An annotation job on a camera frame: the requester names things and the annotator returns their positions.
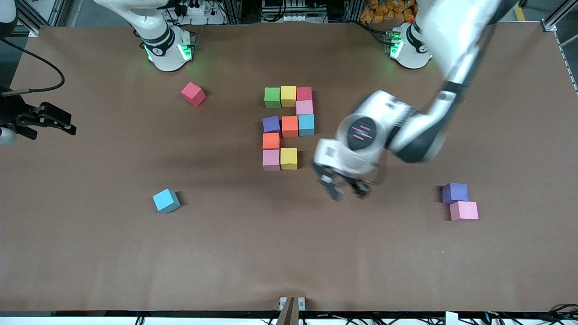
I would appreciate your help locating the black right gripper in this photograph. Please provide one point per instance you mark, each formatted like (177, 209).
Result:
(12, 109)

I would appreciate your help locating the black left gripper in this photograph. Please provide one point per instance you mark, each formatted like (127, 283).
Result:
(339, 180)

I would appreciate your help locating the yellow foam cube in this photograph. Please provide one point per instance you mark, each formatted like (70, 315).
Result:
(289, 158)
(289, 96)

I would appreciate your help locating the pink foam cube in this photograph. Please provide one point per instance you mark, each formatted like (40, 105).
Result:
(305, 107)
(272, 160)
(464, 211)

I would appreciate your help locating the blue foam cube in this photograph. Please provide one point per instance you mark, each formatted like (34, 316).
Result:
(306, 125)
(166, 201)

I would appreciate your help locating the orange foam cube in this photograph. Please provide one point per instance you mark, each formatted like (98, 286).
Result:
(290, 127)
(271, 141)

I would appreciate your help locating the purple foam cube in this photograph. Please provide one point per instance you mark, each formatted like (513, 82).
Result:
(271, 124)
(455, 192)

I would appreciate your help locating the red foam cube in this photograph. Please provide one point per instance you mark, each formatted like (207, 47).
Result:
(193, 94)
(304, 93)

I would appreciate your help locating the green foam cube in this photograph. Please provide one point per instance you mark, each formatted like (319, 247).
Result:
(272, 97)

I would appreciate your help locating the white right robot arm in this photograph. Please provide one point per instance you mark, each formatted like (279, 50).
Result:
(165, 45)

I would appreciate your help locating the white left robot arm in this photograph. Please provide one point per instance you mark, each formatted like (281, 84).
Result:
(451, 27)

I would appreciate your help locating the brown table cover sheet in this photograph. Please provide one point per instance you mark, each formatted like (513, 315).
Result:
(289, 253)

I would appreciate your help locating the small white power strip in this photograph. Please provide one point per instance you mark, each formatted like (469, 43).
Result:
(294, 18)

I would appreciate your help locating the orange packets pile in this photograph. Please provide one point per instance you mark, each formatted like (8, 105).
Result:
(384, 11)

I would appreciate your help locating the white power strip with plugs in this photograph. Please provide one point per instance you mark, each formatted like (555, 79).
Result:
(212, 18)

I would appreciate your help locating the aluminium frame profile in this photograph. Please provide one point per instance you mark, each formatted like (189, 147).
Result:
(31, 20)
(557, 16)

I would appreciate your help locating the silver metal bracket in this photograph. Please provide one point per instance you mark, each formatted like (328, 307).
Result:
(302, 303)

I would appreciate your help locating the brown camera post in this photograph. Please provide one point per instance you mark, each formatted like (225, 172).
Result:
(289, 316)

